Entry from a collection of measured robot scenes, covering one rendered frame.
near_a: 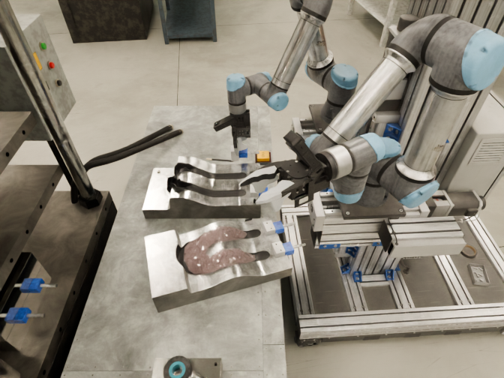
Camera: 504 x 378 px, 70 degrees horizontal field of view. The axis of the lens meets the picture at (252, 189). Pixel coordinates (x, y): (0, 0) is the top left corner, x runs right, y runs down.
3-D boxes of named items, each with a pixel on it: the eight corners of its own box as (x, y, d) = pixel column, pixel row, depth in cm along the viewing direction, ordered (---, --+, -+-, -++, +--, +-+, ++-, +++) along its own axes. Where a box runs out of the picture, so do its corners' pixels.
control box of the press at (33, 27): (135, 237, 246) (48, 13, 141) (124, 275, 225) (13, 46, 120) (103, 237, 246) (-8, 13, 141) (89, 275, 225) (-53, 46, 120)
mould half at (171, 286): (268, 223, 152) (269, 207, 145) (291, 275, 135) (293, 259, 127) (150, 253, 142) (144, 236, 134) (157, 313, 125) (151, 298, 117)
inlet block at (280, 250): (302, 243, 142) (303, 235, 138) (307, 253, 139) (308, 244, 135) (271, 251, 139) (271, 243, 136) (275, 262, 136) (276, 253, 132)
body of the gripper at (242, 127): (250, 139, 156) (249, 115, 148) (231, 139, 156) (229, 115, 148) (250, 130, 162) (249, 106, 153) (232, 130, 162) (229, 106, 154)
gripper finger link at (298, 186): (286, 201, 73) (313, 181, 78) (286, 195, 72) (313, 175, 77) (270, 191, 76) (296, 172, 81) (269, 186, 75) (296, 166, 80)
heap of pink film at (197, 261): (244, 228, 144) (244, 215, 138) (258, 264, 132) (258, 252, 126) (180, 244, 138) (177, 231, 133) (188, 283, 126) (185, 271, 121)
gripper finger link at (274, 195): (266, 225, 74) (295, 203, 79) (265, 204, 71) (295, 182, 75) (256, 218, 76) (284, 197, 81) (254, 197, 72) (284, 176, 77)
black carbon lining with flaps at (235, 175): (246, 175, 164) (246, 159, 157) (246, 201, 152) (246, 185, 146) (170, 175, 164) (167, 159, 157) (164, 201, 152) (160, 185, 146)
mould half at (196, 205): (259, 177, 173) (259, 155, 163) (260, 218, 155) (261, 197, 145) (156, 177, 173) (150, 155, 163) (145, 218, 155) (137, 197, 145)
